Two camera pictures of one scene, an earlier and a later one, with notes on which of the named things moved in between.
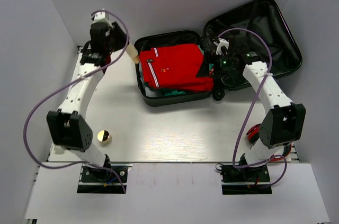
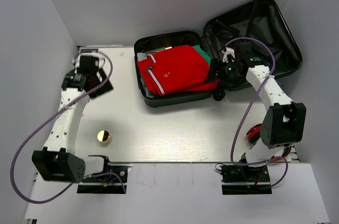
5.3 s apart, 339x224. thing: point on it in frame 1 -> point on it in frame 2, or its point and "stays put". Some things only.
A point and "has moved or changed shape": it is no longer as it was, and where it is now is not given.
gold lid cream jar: (104, 136) stays put
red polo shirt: (175, 68) stays put
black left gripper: (121, 35) -> (106, 88)
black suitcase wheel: (219, 95) stays put
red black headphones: (253, 134) stays put
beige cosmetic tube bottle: (133, 53) -> (158, 50)
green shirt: (176, 92) has moved or changed shape
